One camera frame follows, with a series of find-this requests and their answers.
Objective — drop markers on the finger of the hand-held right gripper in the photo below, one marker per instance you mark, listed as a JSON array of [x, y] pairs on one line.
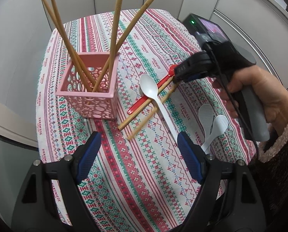
[[190, 65], [194, 77]]

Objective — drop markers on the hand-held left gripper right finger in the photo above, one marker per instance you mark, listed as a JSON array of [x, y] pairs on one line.
[[190, 157]]

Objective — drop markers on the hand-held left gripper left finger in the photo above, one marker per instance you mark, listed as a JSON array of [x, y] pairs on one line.
[[89, 157]]

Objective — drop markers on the white rice paddle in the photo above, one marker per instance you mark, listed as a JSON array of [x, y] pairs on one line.
[[220, 125], [205, 114]]

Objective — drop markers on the white plastic spoon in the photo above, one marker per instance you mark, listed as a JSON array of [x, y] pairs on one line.
[[148, 87]]

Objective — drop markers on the pink perforated utensil holder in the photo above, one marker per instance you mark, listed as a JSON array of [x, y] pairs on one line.
[[98, 106]]

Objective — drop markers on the red plastic spoon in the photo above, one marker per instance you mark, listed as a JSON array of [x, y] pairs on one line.
[[135, 105]]

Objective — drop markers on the person's right forearm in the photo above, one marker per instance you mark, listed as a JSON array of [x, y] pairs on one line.
[[279, 174]]

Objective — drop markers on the person's right hand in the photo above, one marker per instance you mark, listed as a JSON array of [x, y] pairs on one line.
[[267, 91]]

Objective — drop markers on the patterned striped tablecloth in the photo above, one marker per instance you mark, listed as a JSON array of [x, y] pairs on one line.
[[134, 174]]

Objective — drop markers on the glass door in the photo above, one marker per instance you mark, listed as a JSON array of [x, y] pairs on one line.
[[3, 120]]

